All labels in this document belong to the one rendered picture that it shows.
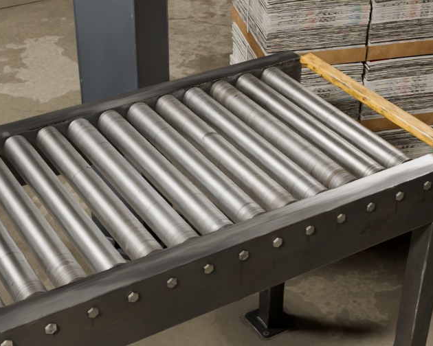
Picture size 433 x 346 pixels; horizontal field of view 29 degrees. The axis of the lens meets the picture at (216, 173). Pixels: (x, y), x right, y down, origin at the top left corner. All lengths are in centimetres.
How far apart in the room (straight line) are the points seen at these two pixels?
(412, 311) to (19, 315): 86
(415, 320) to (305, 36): 86
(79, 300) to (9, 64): 263
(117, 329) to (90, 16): 115
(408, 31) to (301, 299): 81
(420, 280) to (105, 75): 105
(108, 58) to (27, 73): 144
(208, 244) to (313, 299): 115
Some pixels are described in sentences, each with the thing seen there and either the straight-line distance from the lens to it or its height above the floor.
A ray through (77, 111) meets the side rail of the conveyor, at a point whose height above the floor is 80.
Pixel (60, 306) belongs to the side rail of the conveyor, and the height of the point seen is 80.
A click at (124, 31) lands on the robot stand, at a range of 224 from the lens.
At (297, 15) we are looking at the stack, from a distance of 226.
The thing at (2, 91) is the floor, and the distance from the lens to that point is 358.
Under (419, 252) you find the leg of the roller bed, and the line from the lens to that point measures 170.
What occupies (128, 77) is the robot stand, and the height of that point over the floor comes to 59.
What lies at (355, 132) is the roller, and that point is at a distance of 165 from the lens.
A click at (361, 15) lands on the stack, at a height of 74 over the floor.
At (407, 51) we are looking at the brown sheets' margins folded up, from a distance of 243.
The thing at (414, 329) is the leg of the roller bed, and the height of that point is 40.
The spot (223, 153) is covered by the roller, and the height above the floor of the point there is 80.
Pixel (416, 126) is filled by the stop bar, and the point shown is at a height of 82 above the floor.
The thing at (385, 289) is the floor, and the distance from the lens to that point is 253.
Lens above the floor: 162
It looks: 33 degrees down
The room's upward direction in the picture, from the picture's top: 1 degrees clockwise
